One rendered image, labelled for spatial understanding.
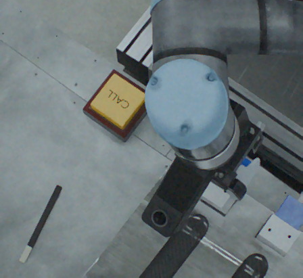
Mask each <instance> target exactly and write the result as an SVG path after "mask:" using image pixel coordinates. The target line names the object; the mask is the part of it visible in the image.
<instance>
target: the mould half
mask: <svg viewBox="0 0 303 278"><path fill-rule="evenodd" d="M173 162H174V160H173V161H172V163H173ZM172 163H171V164H170V166H168V168H167V169H166V170H165V171H164V173H163V174H162V176H161V177H160V178H159V179H158V181H157V182H156V184H155V185H154V186H153V187H152V188H151V189H150V191H149V193H148V194H147V195H146V196H145V198H144V199H143V201H142V202H141V203H140V204H139V206H138V207H137V209H136V210H135V211H134V212H133V213H132V214H131V216H130V217H129V218H128V220H127V222H126V223H125V224H124V225H123V227H122V228H121V230H119V232H118V233H117V234H116V236H115V238H114V239H113V240H112V241H111V242H110V244H108V246H107V248H106V249H105V250H104V251H103V252H102V253H101V256H100V257H99V258H98V259H97V260H96V261H95V263H94V264H93V265H92V266H91V268H89V270H88V271H87V272H86V273H85V274H84V275H83V276H82V278H139V276H140V275H141V274H142V273H143V271H144V270H145V269H146V267H147V266H148V265H149V264H150V262H151V261H152V260H153V259H154V258H155V257H156V255H157V253H158V252H159V251H160V249H161V248H162V247H163V245H164V244H165V243H166V242H167V241H168V239H169V237H163V236H162V234H160V233H158V232H157V231H156V230H154V229H153V228H152V227H150V226H149V225H147V224H146V223H144V222H143V220H141V215H142V214H143V212H144V210H145V209H146V207H147V205H148V204H149V202H150V200H151V199H152V197H153V195H154V194H155V192H156V189H157V188H158V186H159V185H160V183H161V182H162V179H163V178H164V176H165V174H166V173H167V171H168V169H169V168H170V167H171V165H172ZM192 214H200V215H202V216H205V217H206V219H207V220H208V230H207V232H206V233H207V234H206V235H205V236H204V238H203V239H202V240H201V242H200V243H199V244H198V245H197V247H196V248H195V249H194V251H193V252H192V253H191V254H190V255H189V257H188V259H186V261H185V262H184V263H183V264H182V265H181V267H180V269H179V270H178V271H177V273H176V274H175V275H174V277H173V278H231V276H232V275H233V274H234V272H235V271H236V270H237V269H238V268H239V266H240V264H241V263H242V262H243V261H244V260H245V258H247V257H248V256H249V255H252V254H255V253H258V254H261V255H263V256H265V257H266V259H267V261H268V264H269V268H268V271H267V274H266V275H265V277H264V278H303V232H301V231H299V232H300V234H299V236H298V237H297V238H296V240H295V242H294V243H293V245H292V246H291V247H290V249H289V250H288V251H287V253H286V255H285V256H282V255H280V254H279V253H278V252H276V251H274V250H273V249H272V248H270V247H268V246H267V245H266V244H264V243H262V242H261V241H259V240H258V239H256V238H255V237H256V235H257V234H258V232H259V230H260V228H261V227H262V226H263V224H265V222H266V220H267V219H268V217H269V216H272V214H274V213H273V212H272V211H271V210H269V209H268V208H266V207H265V206H263V205H262V204H260V202H257V201H256V200H255V199H253V198H252V197H250V196H249V195H247V194H245V195H244V197H243V199H242V200H237V201H236V202H235V203H234V205H233V207H232V208H231V209H230V211H228V213H227V214H226V216H225V217H224V216H223V215H220V214H219V213H217V212H216V211H215V210H213V209H211V208H210V207H209V206H207V205H205V204H204V203H203V202H201V201H198V202H197V204H196V205H195V208H194V209H193V211H192V212H191V214H190V215H192ZM170 237H171V236H170Z"/></svg>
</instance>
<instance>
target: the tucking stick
mask: <svg viewBox="0 0 303 278"><path fill-rule="evenodd" d="M61 190H62V187H61V186H59V185H57V186H56V187H55V189H54V191H53V194H52V195H51V197H50V198H49V202H48V204H47V205H46V208H45V210H44V211H43V214H42V216H41V217H40V221H39V222H38V223H37V227H36V228H35V230H34V232H33V234H32V236H31V237H30V240H29V242H28V243H27V246H26V247H25V249H24V252H23V253H22V255H21V257H20V262H21V263H23V264H24V263H25V262H26V259H27V258H28V256H29V254H30V251H31V250H32V248H33V247H34V244H35V242H36V240H37V238H38V236H39V235H40V232H41V230H42V229H43V225H44V224H45V222H46V219H47V218H48V216H49V215H50V212H51V210H52V208H53V205H54V204H55V202H56V201H57V197H58V195H59V194H60V191H61Z"/></svg>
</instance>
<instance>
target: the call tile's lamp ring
mask: <svg viewBox="0 0 303 278"><path fill-rule="evenodd" d="M113 74H116V75H117V76H119V77H120V78H121V79H123V80H125V81H126V82H127V83H129V84H130V85H132V86H133V87H135V88H137V89H138V90H140V91H141V92H143V93H144V94H145V89H143V88H141V87H140V86H139V85H137V84H136V83H135V82H133V81H130V80H129V79H128V78H126V77H125V76H123V75H121V74H120V73H119V72H117V71H115V69H113V70H112V71H111V72H110V74H109V75H108V77H107V78H106V79H105V80H104V81H103V83H102V84H101V85H100V87H99V88H98V90H96V92H95V93H94V94H93V96H92V97H91V98H90V100H89V101H88V102H87V103H86V105H85V106H84V107H83V110H85V111H86V112H88V113H89V114H90V115H91V116H92V117H94V118H96V119H97V120H98V121H100V122H101V123H103V124H104V125H106V126H107V127H108V128H110V129H112V130H113V131H114V132H115V133H117V134H119V135H120V136H121V137H123V138H125V137H126V136H127V135H128V133H129V132H130V130H131V129H132V128H133V127H134V125H135V124H136V123H137V122H138V121H139V119H140V118H141V116H142V115H143V113H144V112H145V111H146V107H145V105H144V106H143V107H142V108H141V110H140V111H139V113H138V114H137V115H136V116H135V117H134V118H133V120H132V121H131V123H130V124H129V125H128V126H127V128H126V129H125V130H124V132H122V131H121V130H119V129H118V128H116V127H115V126H114V125H112V124H111V123H109V122H108V121H107V120H105V119H103V118H102V117H101V116H100V115H99V114H97V113H96V112H94V111H93V110H92V109H90V108H89V107H90V105H91V102H92V101H93V100H94V99H95V97H96V96H97V95H98V93H99V92H100V91H101V90H102V89H103V87H104V86H105V85H106V83H107V82H108V81H109V80H110V78H111V77H112V75H113Z"/></svg>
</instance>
